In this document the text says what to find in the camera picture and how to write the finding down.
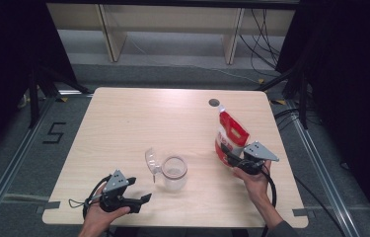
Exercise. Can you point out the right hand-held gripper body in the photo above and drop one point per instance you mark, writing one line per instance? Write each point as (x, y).
(258, 153)

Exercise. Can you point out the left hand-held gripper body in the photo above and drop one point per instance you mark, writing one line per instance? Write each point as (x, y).
(115, 182)

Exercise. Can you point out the red and white refill pouch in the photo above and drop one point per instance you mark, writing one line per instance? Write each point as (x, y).
(233, 126)

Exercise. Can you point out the clear plastic cup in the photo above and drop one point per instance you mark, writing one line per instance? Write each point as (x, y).
(174, 179)

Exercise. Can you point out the person's right hand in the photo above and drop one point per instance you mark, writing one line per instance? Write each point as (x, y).
(256, 186)

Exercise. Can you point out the person's left hand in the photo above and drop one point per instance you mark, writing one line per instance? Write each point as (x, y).
(98, 217)

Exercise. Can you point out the black metal stand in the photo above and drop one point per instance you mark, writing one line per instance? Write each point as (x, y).
(34, 105)
(303, 108)

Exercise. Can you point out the grey tape strip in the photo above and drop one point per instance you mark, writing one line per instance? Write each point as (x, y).
(52, 205)
(299, 212)

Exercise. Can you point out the black curtain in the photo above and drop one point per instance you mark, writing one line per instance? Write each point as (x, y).
(353, 82)
(1, 65)

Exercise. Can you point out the beige wooden shelf unit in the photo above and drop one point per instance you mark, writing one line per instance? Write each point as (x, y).
(172, 19)

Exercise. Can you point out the metal floor rail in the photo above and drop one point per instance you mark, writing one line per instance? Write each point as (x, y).
(316, 164)
(14, 164)

